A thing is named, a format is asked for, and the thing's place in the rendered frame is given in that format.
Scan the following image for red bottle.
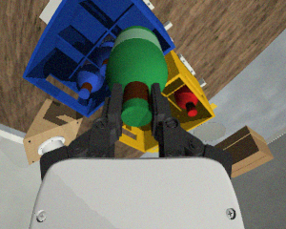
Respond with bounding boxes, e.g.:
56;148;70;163
174;84;198;116

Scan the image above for blue divided crate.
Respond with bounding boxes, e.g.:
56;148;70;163
22;0;175;117

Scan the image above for yellow plastic crate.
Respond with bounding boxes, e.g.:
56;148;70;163
119;50;215;153

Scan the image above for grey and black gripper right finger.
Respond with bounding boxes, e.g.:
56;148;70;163
150;83;233;180

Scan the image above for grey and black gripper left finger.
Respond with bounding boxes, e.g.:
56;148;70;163
40;83;123;180

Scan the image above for green bottle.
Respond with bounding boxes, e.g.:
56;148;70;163
105;26;168;127

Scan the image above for blue bottle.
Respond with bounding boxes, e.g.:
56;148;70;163
76;59;105;99
95;34;115;76

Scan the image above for white paper pick list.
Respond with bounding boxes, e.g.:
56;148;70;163
39;0;62;24

